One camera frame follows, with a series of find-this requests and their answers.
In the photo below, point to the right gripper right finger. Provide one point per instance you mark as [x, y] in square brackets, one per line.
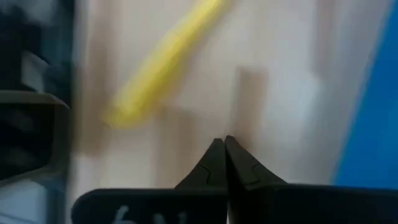
[245, 177]

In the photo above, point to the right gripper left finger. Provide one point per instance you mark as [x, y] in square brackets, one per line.
[211, 177]

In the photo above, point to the yellow highlighter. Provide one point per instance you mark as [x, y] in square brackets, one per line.
[161, 65]

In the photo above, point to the blue plastic pencil case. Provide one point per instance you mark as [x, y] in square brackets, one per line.
[376, 124]

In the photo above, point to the dark box with grey rim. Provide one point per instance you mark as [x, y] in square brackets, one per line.
[28, 137]

